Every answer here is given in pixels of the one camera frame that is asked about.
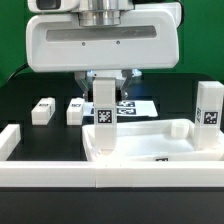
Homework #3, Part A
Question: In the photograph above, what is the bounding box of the black cable bundle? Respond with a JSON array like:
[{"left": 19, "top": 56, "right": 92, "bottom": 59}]
[{"left": 6, "top": 62, "right": 29, "bottom": 83}]

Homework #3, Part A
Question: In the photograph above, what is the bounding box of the white U-shaped fence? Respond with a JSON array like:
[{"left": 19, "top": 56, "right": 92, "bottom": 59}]
[{"left": 0, "top": 124, "right": 224, "bottom": 188}]

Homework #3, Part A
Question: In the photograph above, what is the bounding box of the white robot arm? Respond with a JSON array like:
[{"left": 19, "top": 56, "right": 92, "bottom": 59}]
[{"left": 26, "top": 0, "right": 184, "bottom": 100}]

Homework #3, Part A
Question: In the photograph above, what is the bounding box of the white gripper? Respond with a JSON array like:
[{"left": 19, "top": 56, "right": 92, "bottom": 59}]
[{"left": 26, "top": 8, "right": 181, "bottom": 101}]

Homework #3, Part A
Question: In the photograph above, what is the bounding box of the fiducial marker sheet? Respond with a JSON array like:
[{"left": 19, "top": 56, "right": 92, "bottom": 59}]
[{"left": 84, "top": 100, "right": 158, "bottom": 117}]

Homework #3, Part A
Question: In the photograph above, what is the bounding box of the white desk top tray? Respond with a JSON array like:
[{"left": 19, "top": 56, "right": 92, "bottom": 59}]
[{"left": 82, "top": 119, "right": 224, "bottom": 163}]

